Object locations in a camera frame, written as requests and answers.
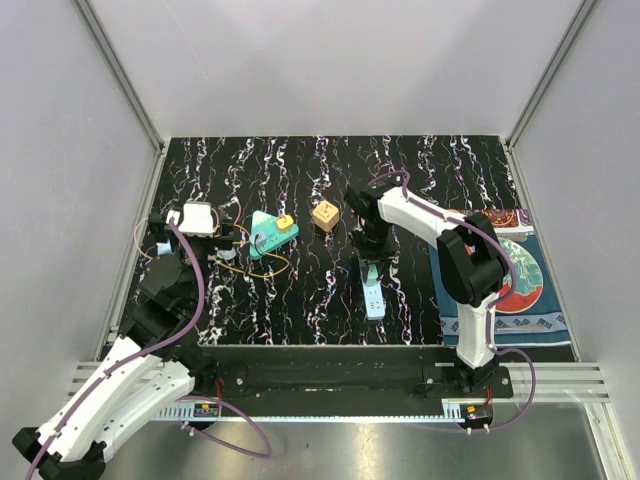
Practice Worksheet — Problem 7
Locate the pink charging cable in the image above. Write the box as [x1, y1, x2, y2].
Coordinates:
[133, 219, 156, 259]

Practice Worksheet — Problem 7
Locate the round blue power strip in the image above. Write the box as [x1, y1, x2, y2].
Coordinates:
[156, 241, 173, 257]

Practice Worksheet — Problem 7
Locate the blue cube charger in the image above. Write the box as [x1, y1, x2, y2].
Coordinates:
[253, 232, 266, 250]

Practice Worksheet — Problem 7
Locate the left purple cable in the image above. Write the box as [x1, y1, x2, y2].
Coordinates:
[23, 216, 274, 480]

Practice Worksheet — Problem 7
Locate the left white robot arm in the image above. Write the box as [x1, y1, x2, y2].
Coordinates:
[12, 210, 233, 479]

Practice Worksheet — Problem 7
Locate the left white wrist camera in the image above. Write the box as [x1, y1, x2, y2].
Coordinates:
[165, 201, 217, 238]

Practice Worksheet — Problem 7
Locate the yellow cube charger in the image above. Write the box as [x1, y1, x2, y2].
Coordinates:
[276, 214, 295, 234]

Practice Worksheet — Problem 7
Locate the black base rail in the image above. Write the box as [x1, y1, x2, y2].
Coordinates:
[97, 343, 576, 401]

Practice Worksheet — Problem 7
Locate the left aluminium post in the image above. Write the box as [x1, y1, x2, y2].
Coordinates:
[73, 0, 168, 154]

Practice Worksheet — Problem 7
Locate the blue placemat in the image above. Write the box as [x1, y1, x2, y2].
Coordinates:
[428, 219, 571, 347]

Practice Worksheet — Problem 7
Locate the teal triangular power strip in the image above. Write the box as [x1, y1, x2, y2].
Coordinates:
[249, 210, 299, 260]

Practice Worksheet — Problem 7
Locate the aluminium post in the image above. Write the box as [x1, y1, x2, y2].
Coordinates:
[505, 0, 601, 151]
[73, 0, 168, 154]

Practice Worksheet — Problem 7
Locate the red and green plate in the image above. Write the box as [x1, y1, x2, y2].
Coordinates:
[497, 238, 544, 314]

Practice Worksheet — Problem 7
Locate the right aluminium post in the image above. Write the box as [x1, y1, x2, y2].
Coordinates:
[505, 0, 601, 151]

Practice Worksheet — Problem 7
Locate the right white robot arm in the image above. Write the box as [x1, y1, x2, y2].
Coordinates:
[344, 181, 512, 397]

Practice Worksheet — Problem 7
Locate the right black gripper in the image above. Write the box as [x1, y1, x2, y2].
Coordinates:
[352, 220, 395, 280]

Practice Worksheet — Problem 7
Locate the wooden cube charger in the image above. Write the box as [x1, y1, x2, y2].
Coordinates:
[312, 200, 340, 232]

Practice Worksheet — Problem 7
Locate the green cube charger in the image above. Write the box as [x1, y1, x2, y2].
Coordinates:
[366, 264, 379, 282]

